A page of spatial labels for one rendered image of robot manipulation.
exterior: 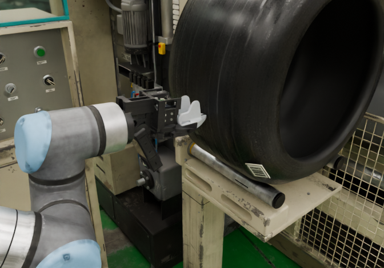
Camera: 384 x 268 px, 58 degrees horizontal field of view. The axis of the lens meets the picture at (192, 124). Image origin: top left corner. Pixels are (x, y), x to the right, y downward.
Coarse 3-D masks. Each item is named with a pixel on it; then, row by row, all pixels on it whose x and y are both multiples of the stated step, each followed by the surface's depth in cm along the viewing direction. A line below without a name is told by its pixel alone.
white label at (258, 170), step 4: (248, 164) 78; (252, 164) 77; (256, 164) 77; (248, 168) 79; (252, 168) 78; (256, 168) 78; (260, 168) 77; (252, 172) 80; (256, 172) 80; (260, 172) 79; (264, 172) 78; (256, 176) 82; (260, 176) 81; (264, 176) 80; (268, 176) 79
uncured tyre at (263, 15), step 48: (192, 0) 79; (240, 0) 69; (288, 0) 65; (336, 0) 101; (192, 48) 76; (240, 48) 67; (288, 48) 67; (336, 48) 110; (192, 96) 78; (240, 96) 68; (288, 96) 120; (336, 96) 111; (240, 144) 74; (288, 144) 110; (336, 144) 96
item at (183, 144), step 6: (180, 138) 108; (186, 138) 109; (180, 144) 108; (186, 144) 109; (192, 144) 111; (180, 150) 109; (186, 150) 111; (180, 156) 110; (186, 156) 112; (192, 156) 113; (180, 162) 111
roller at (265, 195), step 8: (192, 152) 111; (200, 152) 108; (208, 160) 105; (216, 160) 103; (216, 168) 103; (224, 168) 100; (232, 168) 99; (232, 176) 98; (240, 176) 96; (240, 184) 96; (248, 184) 94; (256, 184) 92; (264, 184) 91; (256, 192) 92; (264, 192) 90; (272, 192) 89; (280, 192) 89; (264, 200) 90; (272, 200) 88; (280, 200) 88
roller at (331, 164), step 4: (336, 156) 104; (340, 156) 105; (332, 160) 104; (336, 160) 104; (340, 160) 103; (328, 164) 105; (332, 164) 104; (336, 164) 103; (340, 164) 104; (332, 168) 105; (336, 168) 104; (340, 168) 105
